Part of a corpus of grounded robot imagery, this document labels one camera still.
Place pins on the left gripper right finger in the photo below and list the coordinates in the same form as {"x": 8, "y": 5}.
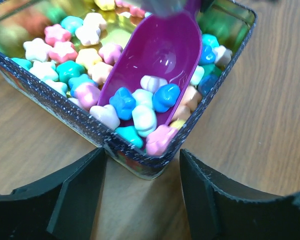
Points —
{"x": 220, "y": 208}

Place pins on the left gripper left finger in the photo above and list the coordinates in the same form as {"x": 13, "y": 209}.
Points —
{"x": 59, "y": 206}

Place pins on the star candy tin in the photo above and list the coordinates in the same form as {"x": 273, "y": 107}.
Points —
{"x": 59, "y": 53}

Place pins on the purple plastic scoop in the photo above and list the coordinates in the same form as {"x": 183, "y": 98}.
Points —
{"x": 169, "y": 48}

